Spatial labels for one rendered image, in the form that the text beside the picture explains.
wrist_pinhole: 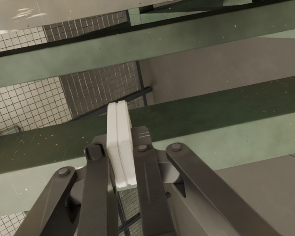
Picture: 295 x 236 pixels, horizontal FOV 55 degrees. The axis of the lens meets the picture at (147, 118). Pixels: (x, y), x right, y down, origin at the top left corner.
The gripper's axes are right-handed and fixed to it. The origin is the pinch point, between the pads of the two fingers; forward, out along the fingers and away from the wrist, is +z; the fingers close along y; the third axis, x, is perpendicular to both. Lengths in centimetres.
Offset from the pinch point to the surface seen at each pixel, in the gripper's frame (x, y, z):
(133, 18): -6, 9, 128
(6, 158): -6.8, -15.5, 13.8
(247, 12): 3.6, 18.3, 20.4
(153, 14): -4, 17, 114
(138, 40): 2.7, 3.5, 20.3
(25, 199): -11.0, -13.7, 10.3
